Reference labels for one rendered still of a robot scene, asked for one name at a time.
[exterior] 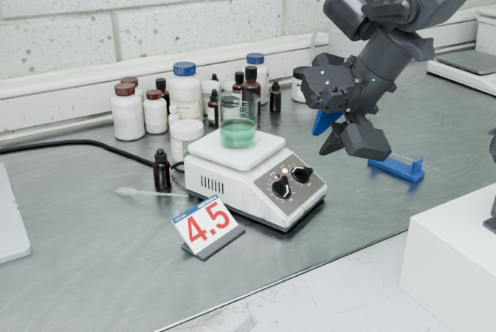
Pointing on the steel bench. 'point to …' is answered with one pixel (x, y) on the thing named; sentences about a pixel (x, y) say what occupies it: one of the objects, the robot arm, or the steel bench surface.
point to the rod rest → (412, 173)
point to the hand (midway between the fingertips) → (330, 128)
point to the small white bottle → (173, 115)
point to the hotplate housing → (244, 189)
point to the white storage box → (486, 29)
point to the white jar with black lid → (297, 84)
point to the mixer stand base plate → (11, 223)
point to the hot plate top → (265, 149)
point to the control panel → (297, 193)
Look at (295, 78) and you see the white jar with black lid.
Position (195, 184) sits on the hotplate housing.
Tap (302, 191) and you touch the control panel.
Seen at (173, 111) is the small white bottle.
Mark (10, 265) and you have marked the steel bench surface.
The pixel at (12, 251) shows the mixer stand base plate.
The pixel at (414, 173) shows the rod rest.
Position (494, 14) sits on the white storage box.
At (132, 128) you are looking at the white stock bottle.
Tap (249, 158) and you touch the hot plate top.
